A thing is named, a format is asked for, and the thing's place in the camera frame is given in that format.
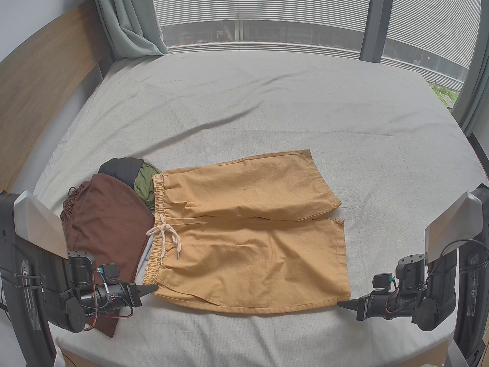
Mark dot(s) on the blue-green curtain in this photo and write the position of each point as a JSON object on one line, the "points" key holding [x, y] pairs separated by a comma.
{"points": [[479, 90], [126, 25]]}

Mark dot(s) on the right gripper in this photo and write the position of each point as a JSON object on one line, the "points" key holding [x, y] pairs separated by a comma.
{"points": [[376, 306]]}

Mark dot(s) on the window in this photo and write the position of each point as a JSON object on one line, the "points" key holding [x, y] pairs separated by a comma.
{"points": [[267, 6]]}

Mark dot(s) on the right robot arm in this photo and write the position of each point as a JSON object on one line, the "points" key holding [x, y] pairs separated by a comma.
{"points": [[450, 228]]}

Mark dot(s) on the black garment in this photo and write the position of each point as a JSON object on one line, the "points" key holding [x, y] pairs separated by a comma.
{"points": [[120, 168]]}

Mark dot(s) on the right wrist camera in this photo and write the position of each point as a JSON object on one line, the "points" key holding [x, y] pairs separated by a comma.
{"points": [[382, 283]]}

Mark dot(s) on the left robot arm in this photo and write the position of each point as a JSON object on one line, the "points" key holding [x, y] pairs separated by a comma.
{"points": [[38, 228]]}

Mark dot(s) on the green garment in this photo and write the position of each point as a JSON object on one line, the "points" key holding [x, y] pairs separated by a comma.
{"points": [[147, 184]]}

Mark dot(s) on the brown shorts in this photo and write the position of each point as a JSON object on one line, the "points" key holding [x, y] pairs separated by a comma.
{"points": [[110, 224]]}

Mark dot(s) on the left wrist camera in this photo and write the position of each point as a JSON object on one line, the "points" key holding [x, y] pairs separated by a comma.
{"points": [[110, 273]]}

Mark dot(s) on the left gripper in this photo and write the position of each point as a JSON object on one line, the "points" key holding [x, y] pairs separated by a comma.
{"points": [[122, 296]]}

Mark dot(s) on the bed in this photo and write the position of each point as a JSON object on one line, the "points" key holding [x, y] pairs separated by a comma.
{"points": [[267, 109]]}

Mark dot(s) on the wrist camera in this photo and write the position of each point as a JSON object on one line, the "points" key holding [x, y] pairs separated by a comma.
{"points": [[382, 283], [110, 273]]}

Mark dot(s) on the white garment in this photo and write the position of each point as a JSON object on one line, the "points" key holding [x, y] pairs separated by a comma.
{"points": [[144, 258]]}

